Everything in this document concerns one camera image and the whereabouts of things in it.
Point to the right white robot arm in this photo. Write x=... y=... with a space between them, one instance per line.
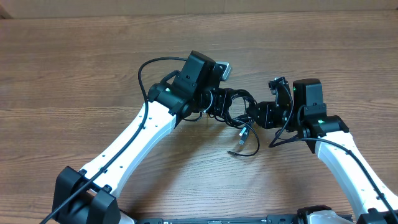
x=299 y=115

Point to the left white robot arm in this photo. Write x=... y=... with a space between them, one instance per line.
x=90 y=195

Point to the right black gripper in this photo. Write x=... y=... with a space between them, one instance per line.
x=265 y=110

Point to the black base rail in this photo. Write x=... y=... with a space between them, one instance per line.
x=272 y=219

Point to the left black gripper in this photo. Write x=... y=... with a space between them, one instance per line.
x=224 y=100

